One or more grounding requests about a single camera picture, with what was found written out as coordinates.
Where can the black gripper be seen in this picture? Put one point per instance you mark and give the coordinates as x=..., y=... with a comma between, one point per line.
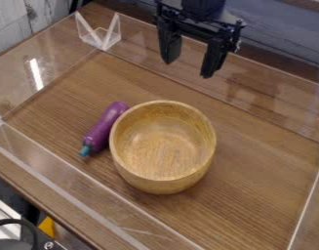
x=201, y=19

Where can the purple toy eggplant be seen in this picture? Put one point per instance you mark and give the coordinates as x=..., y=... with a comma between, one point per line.
x=98, y=135

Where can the brown wooden bowl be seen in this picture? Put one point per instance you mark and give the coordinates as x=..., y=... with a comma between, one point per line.
x=164, y=144

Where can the clear acrylic tray walls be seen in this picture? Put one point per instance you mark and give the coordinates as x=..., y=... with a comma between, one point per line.
x=257, y=200

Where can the yellow black equipment under table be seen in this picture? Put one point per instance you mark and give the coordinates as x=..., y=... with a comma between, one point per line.
x=51, y=228

